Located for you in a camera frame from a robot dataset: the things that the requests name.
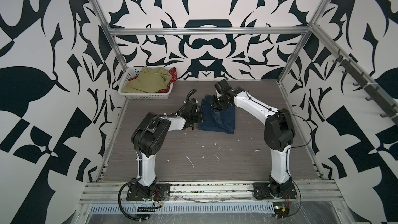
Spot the blue denim skirt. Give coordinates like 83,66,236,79
198,94,236,134

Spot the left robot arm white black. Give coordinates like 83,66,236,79
131,99,202,188

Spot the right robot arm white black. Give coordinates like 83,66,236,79
210,79,295,186

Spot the red polka dot skirt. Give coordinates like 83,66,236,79
127,67,178,94

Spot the olive green skirt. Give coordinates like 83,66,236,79
122,66,173,94

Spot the white plastic basket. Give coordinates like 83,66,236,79
118,66,176,100

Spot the small circuit board right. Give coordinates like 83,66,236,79
273,202,290,219

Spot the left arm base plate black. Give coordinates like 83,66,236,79
126,183,171,201

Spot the white slotted cable duct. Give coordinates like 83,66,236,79
89,202,274,214

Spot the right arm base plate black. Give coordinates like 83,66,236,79
253,181,297,200

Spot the aluminium frame crossbar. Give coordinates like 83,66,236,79
108,27,309,36

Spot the aluminium front rail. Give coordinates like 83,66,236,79
79,180,344,204

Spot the grey wall hook rail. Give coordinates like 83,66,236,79
334,50,398,125

